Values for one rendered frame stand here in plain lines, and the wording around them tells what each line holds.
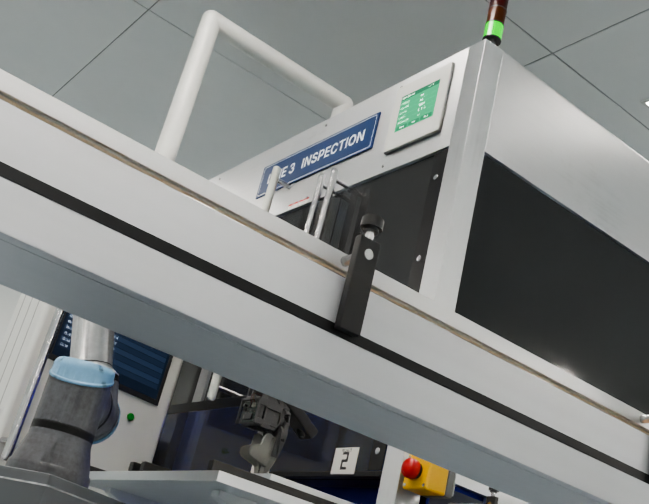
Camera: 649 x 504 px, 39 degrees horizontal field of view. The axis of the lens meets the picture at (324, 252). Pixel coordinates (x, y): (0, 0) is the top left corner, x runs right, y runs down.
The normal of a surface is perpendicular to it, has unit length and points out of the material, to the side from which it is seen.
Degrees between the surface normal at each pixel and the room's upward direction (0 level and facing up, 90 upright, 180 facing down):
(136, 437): 90
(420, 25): 180
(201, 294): 90
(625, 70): 180
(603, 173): 90
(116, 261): 90
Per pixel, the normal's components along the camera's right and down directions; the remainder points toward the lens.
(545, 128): 0.59, -0.19
